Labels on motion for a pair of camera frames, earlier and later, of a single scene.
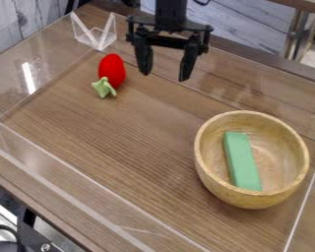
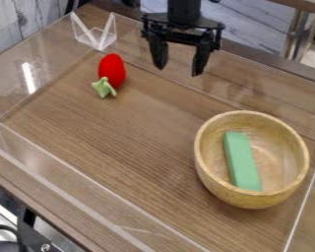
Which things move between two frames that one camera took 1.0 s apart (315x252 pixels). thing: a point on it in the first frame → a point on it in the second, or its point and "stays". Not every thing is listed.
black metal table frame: (31, 239) stays
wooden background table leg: (303, 26) stays
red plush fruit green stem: (112, 69) stays
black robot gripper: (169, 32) → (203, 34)
